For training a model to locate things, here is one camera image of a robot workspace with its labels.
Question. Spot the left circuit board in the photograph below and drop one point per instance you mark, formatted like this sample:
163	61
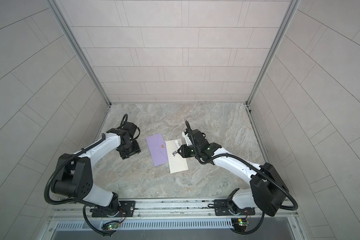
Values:
111	226

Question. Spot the cream envelope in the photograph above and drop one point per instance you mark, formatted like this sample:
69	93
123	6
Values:
177	163

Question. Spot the white glue stick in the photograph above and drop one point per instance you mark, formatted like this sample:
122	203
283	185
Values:
178	143

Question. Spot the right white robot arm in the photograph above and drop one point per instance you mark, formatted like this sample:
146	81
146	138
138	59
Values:
266	190

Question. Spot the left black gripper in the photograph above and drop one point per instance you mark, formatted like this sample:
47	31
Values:
137	149

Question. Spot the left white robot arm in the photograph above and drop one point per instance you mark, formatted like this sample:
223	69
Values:
72	180

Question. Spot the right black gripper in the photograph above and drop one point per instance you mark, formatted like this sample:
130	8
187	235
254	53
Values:
183	151

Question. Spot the right circuit board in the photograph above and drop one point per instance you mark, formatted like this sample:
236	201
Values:
240	225

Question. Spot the aluminium rail frame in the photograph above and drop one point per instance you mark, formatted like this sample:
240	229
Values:
169	219

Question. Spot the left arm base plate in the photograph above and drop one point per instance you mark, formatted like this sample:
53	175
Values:
115	210

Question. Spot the circuit board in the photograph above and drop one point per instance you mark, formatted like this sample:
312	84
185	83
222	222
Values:
111	226
240	225

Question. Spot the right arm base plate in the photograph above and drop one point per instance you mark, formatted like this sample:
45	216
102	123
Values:
228	208

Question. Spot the purple envelope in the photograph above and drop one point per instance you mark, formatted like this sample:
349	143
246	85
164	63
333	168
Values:
157	148

